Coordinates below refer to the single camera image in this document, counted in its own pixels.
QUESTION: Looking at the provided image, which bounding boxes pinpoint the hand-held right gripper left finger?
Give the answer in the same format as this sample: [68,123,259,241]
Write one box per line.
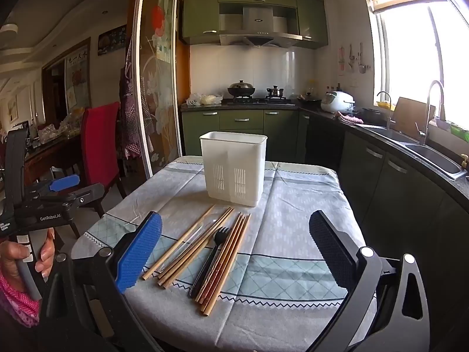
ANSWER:
[38,211,164,352]

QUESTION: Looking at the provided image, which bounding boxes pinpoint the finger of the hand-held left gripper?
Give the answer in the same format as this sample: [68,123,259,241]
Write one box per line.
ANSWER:
[38,184,106,214]
[26,175,81,200]

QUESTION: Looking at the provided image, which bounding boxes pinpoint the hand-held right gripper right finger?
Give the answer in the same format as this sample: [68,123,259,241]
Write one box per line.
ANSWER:
[309,210,432,352]

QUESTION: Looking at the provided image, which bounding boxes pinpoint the clear plastic spoon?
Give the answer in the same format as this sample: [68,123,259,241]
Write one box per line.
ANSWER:
[158,217,220,275]

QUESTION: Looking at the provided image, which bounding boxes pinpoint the black plastic fork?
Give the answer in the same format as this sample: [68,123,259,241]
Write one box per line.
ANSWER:
[188,226,231,299]

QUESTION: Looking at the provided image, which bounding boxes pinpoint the white plastic utensil holder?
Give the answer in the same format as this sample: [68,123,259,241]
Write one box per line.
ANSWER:
[200,131,268,207]

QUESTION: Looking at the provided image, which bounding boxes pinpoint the person's left forearm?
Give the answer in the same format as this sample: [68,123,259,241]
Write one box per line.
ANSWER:
[0,271,40,329]

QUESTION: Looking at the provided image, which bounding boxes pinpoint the person's left hand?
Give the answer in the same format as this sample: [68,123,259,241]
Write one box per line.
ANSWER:
[0,227,56,290]

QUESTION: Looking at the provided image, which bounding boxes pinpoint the dark wooden dining table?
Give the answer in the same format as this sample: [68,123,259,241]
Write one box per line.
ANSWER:
[24,132,83,187]

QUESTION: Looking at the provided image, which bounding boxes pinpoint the pile of crumpled bags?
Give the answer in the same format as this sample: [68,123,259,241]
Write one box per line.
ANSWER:
[37,108,84,143]

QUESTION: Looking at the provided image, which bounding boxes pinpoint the red upholstered chair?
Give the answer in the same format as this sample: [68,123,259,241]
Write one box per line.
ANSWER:
[71,101,127,239]

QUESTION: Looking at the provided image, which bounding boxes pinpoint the checkered apron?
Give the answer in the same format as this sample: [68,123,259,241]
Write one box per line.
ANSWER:
[118,35,147,160]

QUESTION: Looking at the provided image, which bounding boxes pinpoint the pink cloth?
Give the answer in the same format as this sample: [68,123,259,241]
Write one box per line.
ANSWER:
[334,111,364,124]

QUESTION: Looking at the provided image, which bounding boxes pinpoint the steel double sink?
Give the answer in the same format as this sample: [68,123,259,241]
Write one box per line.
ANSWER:
[361,124,468,181]

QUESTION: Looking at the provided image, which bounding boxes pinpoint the flower print sliding glass door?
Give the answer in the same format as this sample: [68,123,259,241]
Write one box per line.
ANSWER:
[132,0,184,178]

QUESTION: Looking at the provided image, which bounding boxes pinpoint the black kitchen countertop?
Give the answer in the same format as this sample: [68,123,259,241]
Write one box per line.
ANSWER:
[181,101,469,206]

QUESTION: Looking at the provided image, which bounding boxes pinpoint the small steel faucet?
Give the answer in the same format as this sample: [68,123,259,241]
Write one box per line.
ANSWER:
[377,91,392,130]

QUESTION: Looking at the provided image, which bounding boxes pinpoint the green base cabinets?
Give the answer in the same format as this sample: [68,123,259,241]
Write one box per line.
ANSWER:
[181,108,310,156]

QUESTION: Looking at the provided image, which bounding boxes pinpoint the black cooking pot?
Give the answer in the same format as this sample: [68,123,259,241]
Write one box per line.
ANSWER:
[298,94,323,109]

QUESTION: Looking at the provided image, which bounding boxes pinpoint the white rice cooker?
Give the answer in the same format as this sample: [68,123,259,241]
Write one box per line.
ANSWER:
[321,90,355,114]

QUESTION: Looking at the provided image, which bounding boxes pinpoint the white plastic bags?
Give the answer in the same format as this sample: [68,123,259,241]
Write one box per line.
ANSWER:
[186,93,223,106]

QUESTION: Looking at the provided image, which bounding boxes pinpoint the brown cutting board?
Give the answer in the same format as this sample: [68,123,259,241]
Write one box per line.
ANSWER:
[394,96,436,140]

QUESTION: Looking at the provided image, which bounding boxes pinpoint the condiment bottles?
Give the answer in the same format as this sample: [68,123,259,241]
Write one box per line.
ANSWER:
[306,81,343,98]

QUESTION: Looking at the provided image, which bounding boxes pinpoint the black gas stove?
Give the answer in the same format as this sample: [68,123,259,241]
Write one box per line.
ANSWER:
[223,96,297,106]

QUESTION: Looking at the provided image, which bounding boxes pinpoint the tall steel faucet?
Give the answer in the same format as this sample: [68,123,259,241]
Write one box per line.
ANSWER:
[418,80,446,146]

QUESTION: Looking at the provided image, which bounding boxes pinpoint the green plastic container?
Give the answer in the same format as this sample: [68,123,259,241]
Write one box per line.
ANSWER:
[434,117,469,138]

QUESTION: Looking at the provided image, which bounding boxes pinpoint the black wok with lid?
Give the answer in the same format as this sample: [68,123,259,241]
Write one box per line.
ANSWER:
[227,79,256,98]

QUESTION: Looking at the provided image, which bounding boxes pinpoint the kitchen window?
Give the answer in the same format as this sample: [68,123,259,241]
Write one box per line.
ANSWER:
[374,0,469,133]

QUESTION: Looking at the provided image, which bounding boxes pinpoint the steel range hood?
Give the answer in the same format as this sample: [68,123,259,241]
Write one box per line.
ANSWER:
[219,3,303,49]

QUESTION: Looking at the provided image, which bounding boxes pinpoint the framed wall picture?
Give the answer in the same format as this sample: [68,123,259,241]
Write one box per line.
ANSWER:
[7,95,19,123]

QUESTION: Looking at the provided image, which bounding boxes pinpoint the calligraphy wall poster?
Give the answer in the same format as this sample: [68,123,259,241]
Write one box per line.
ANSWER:
[65,44,90,109]

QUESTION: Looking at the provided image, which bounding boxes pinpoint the dark wall poster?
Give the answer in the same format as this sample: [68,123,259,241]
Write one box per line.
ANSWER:
[97,25,127,56]

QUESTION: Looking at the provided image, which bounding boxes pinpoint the green wall cabinets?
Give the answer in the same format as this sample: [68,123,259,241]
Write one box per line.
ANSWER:
[181,0,328,49]

